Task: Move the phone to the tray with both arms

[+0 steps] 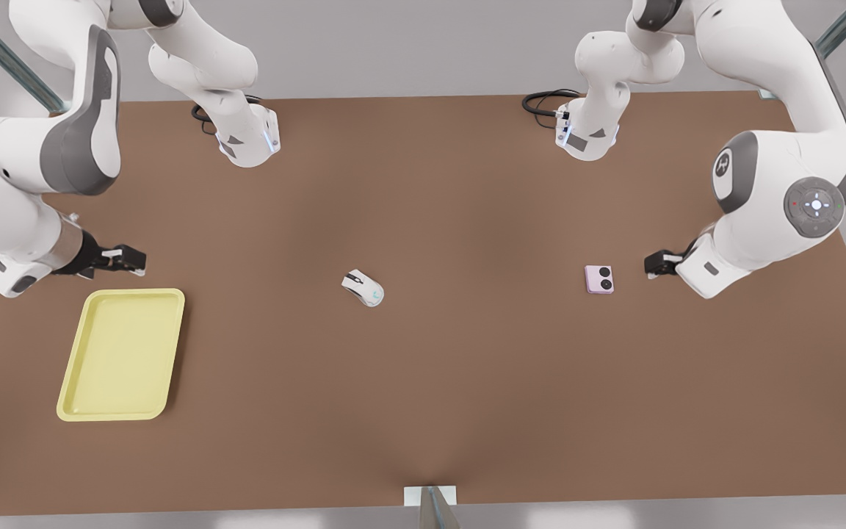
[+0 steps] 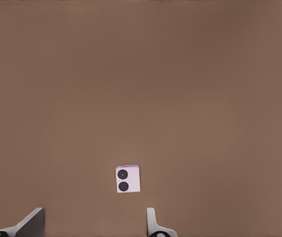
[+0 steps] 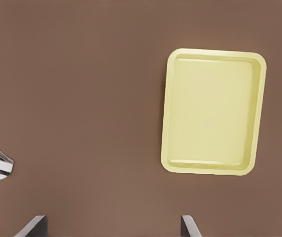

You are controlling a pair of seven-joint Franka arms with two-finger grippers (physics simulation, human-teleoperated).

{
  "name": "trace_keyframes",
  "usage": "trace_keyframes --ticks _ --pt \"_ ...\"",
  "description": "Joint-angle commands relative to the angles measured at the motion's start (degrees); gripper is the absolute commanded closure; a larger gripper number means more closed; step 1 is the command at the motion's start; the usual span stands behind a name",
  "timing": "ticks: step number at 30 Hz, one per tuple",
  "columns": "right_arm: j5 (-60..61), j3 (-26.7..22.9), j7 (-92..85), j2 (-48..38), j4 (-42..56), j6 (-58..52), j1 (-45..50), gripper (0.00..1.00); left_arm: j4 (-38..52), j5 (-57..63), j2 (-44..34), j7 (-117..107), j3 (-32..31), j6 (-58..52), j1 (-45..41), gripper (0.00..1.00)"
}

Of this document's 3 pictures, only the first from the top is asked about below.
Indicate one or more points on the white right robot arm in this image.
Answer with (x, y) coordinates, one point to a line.
(19, 147)

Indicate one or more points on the white computer mouse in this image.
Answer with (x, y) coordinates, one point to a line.
(363, 287)

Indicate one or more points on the pink square flip phone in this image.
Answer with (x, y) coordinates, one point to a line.
(599, 279)

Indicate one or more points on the silver frame post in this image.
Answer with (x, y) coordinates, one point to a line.
(4, 62)
(434, 507)
(845, 26)

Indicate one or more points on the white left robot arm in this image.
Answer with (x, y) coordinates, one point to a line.
(768, 184)

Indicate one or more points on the yellow rectangular tray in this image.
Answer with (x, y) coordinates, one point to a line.
(122, 356)

